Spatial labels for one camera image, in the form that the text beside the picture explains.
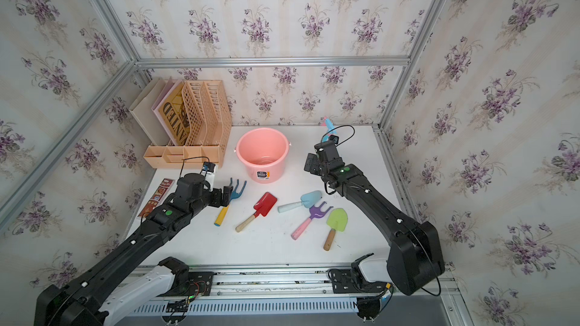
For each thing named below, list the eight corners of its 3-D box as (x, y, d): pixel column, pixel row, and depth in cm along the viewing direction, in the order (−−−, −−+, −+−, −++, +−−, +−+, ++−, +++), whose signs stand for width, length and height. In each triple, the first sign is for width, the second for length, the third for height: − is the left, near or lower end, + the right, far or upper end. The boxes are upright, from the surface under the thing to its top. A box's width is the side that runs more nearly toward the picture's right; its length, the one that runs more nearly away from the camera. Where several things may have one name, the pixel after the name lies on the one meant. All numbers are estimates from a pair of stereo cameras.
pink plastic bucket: (239, 187, 98) (231, 165, 85) (245, 151, 110) (239, 127, 97) (290, 187, 98) (290, 165, 85) (290, 151, 111) (290, 128, 98)
